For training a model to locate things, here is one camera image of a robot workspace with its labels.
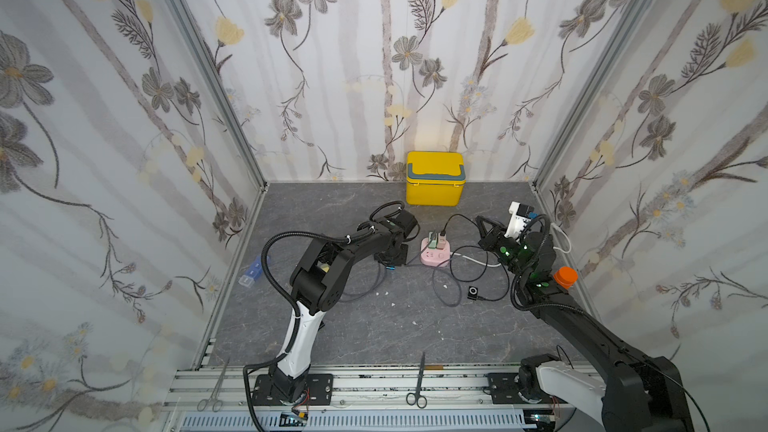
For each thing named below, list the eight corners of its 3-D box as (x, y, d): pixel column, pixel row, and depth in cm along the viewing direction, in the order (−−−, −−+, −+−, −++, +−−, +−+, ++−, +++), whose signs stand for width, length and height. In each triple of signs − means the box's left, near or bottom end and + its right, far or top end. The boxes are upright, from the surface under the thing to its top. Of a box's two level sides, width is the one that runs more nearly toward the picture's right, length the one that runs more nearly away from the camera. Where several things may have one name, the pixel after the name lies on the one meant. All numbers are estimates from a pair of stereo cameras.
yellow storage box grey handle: (407, 208, 115) (409, 181, 103) (405, 177, 127) (407, 148, 115) (460, 208, 115) (468, 181, 103) (454, 177, 127) (461, 148, 115)
